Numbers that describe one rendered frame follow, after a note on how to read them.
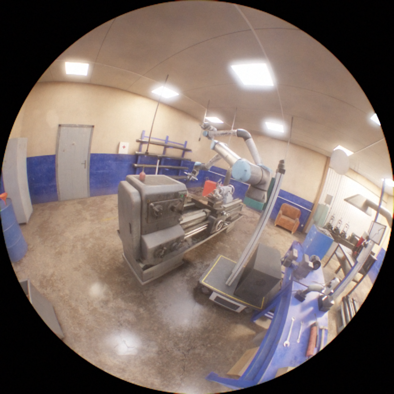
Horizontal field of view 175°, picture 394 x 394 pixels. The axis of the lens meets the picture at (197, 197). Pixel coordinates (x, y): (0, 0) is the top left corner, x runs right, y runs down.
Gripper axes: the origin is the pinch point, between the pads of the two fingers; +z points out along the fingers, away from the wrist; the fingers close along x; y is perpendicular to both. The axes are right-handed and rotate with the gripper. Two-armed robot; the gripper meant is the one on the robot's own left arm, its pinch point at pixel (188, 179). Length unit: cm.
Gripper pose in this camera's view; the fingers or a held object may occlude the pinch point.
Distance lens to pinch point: 168.2
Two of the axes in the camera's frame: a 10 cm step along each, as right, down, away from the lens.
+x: -8.6, -5.1, -0.1
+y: -4.4, 7.3, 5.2
